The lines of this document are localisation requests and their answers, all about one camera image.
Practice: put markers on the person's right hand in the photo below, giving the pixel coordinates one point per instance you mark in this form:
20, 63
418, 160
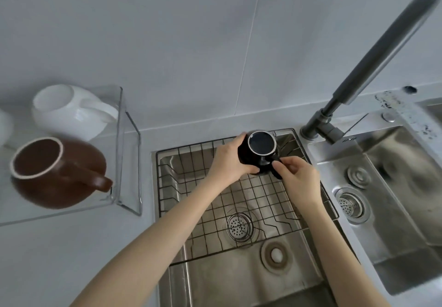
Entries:
304, 180

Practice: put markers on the person's left hand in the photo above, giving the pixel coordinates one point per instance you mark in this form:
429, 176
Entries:
226, 161

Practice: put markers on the person's left thumb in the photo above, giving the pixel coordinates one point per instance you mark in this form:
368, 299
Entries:
249, 169

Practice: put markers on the person's right thumb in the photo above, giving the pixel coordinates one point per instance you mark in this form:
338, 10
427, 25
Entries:
281, 171

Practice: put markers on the black ceramic mug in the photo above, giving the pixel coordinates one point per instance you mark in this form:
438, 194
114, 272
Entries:
260, 149

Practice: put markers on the person's right forearm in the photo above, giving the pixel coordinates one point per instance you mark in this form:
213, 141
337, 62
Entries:
333, 248

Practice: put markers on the person's left forearm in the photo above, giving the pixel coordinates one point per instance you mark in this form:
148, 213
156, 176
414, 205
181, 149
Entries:
152, 244

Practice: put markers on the perforated round drain strainer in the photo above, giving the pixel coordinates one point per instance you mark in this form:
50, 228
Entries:
240, 228

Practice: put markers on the round metal drain cover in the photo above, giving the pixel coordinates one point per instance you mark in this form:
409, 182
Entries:
358, 175

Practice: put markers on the basket sink drain strainer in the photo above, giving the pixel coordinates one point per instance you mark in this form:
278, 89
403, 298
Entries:
353, 202

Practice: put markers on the round sink drain plug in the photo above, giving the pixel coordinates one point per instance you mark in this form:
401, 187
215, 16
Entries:
275, 255

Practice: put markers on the stainless steel double sink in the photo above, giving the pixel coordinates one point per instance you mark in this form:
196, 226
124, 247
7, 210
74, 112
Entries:
397, 196

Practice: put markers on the clear acrylic tray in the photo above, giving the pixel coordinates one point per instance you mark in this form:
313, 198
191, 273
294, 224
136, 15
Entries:
129, 165

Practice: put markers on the round metal sink button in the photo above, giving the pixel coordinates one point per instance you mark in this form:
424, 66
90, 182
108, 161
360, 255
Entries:
390, 116

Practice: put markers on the grey metal kitchen faucet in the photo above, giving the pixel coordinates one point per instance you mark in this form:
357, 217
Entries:
376, 61

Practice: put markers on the small black knob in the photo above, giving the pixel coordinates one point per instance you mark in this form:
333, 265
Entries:
410, 89

